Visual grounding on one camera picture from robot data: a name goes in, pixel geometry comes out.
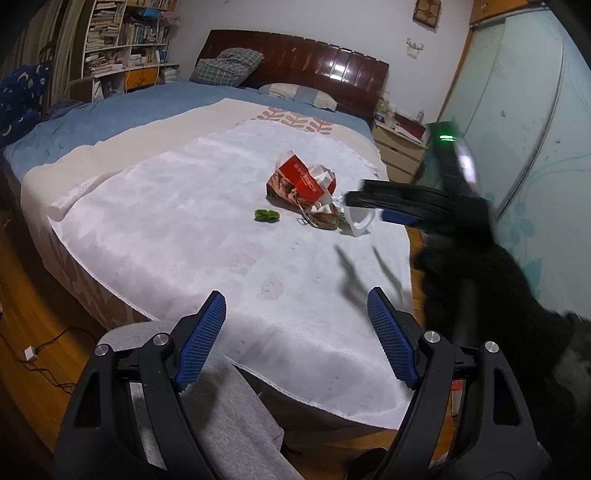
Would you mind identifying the rows of books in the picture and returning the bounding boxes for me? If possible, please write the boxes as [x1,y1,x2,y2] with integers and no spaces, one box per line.
[83,0,174,77]

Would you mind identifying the person's right hand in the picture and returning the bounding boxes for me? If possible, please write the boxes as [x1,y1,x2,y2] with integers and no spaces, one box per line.
[413,228,509,317]

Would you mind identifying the white plastic cup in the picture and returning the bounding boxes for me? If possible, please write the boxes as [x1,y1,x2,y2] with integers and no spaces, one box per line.
[339,203,376,238]

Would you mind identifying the pale wooden nightstand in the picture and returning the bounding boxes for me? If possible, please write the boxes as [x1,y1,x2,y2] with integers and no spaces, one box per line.
[372,121,428,184]

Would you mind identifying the brown packet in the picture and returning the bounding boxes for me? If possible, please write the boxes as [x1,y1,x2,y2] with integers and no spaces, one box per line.
[299,205,341,230]

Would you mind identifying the blue and white pillow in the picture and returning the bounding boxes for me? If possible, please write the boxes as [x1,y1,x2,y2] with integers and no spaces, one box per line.
[257,83,338,112]

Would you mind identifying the white bookshelf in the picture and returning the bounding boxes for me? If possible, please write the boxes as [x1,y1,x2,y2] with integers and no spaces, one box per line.
[69,0,181,102]

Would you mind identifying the red box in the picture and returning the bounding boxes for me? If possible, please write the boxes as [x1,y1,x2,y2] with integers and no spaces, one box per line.
[394,114,426,139]

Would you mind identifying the framed wall picture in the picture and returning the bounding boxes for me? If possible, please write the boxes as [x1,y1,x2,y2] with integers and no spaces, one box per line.
[412,0,439,29]

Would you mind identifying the flower-print sliding wardrobe doors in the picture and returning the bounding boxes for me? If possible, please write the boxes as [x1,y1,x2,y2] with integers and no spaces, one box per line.
[418,0,591,319]

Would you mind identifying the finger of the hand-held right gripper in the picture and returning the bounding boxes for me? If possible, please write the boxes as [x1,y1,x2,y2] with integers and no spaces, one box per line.
[381,209,426,230]
[345,178,417,209]

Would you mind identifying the white cloth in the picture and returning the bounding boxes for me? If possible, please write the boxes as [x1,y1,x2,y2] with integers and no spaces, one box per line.
[48,119,414,430]

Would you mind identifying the person's grey pants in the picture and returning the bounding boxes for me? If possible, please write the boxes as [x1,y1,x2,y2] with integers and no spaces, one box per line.
[99,320,284,480]

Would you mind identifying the red snack carton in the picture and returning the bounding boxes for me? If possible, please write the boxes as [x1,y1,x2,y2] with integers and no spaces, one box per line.
[266,154,338,217]

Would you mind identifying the dark wooden headboard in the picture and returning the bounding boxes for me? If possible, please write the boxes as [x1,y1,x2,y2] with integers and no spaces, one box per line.
[196,30,390,121]

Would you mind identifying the white power adapter with cable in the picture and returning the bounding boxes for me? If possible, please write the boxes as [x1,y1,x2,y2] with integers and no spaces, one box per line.
[0,325,93,394]

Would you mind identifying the dark blue moon-print clothing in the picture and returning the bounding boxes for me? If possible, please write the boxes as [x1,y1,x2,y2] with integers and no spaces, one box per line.
[0,62,54,148]

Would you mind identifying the grey plaid pillow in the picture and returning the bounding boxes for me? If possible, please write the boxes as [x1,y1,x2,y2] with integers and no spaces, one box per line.
[190,48,264,88]

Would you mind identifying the bed with blue sheet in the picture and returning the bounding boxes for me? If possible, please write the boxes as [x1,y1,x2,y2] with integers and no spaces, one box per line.
[2,30,414,432]

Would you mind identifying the black slipper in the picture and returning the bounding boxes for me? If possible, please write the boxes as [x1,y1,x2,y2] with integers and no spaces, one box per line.
[355,447,393,480]

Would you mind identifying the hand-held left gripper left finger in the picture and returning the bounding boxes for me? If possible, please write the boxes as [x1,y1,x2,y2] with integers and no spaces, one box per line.
[54,291,227,480]

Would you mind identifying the beige curtain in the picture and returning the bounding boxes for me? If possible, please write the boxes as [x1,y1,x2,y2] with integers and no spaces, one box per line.
[0,0,93,93]

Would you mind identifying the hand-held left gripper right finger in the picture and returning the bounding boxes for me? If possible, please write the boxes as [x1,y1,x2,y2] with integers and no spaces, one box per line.
[367,287,552,480]

